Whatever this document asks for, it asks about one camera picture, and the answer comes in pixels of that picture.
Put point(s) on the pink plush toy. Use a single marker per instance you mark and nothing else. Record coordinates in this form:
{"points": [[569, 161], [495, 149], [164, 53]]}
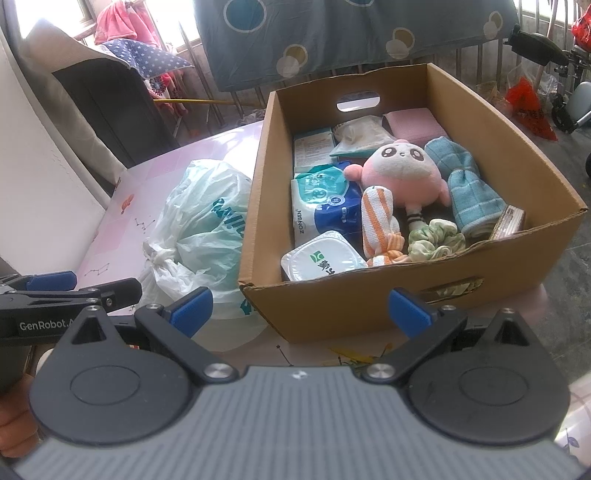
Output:
{"points": [[406, 170]]}

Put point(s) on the blue tissue pack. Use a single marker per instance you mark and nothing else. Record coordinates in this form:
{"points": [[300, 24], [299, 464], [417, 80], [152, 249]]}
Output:
{"points": [[323, 207]]}

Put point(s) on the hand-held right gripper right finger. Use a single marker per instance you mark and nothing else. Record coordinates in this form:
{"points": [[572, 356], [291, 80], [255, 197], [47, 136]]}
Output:
{"points": [[408, 311]]}

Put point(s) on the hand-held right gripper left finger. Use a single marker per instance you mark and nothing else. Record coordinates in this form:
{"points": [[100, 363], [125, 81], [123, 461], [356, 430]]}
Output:
{"points": [[194, 309]]}

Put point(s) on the scooter with black seat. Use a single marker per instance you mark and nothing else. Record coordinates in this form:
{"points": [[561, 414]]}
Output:
{"points": [[535, 46]]}

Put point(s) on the person's left hand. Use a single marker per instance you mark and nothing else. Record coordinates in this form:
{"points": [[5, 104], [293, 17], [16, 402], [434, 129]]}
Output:
{"points": [[14, 420]]}

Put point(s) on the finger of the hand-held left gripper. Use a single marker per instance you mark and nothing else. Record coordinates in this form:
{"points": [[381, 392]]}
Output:
{"points": [[117, 293], [51, 280]]}

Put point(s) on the gold box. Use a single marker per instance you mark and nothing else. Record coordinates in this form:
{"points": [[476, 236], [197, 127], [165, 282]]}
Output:
{"points": [[508, 221]]}

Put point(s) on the white plastic wipes container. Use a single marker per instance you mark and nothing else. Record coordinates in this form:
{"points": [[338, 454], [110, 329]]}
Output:
{"points": [[323, 261]]}

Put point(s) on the pink hanging clothes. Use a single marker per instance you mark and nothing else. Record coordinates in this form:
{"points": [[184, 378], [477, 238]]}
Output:
{"points": [[122, 21]]}

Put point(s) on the pink sponge cloth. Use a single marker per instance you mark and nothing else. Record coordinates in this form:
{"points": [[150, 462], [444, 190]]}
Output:
{"points": [[413, 124]]}

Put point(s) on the teal checked towel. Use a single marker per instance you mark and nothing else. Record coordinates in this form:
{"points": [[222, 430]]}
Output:
{"points": [[475, 203], [450, 157]]}

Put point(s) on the pale teal tissue box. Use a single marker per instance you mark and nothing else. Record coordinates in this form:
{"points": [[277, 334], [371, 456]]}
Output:
{"points": [[311, 147]]}

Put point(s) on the clear tissue packet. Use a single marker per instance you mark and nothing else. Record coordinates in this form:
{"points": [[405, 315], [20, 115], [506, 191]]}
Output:
{"points": [[360, 134]]}

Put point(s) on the cardboard box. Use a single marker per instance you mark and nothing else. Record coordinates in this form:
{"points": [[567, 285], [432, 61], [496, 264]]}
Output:
{"points": [[323, 309]]}

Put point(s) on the pink floral garment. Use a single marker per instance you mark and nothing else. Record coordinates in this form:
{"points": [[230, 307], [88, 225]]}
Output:
{"points": [[166, 90]]}

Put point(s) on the red plastic bag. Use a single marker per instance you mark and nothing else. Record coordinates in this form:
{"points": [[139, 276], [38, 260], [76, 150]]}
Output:
{"points": [[526, 99], [582, 25]]}

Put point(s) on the green scrunchie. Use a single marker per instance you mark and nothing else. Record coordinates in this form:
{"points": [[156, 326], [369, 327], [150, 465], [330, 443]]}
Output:
{"points": [[434, 242]]}

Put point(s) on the yellow stick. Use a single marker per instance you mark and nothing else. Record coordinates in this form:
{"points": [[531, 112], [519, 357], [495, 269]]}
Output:
{"points": [[198, 101]]}

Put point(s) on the white green plastic bag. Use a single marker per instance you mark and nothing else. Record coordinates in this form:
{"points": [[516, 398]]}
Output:
{"points": [[203, 221]]}

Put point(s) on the blue star-patterned cloth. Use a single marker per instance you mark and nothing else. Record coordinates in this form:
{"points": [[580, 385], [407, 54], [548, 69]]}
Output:
{"points": [[147, 57]]}

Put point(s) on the orange striped cloth toy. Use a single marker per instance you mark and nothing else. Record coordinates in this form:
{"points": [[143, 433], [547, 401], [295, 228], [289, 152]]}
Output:
{"points": [[376, 217]]}

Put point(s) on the blue bedsheet with circles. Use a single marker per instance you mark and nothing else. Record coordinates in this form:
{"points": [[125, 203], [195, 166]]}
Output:
{"points": [[346, 37]]}

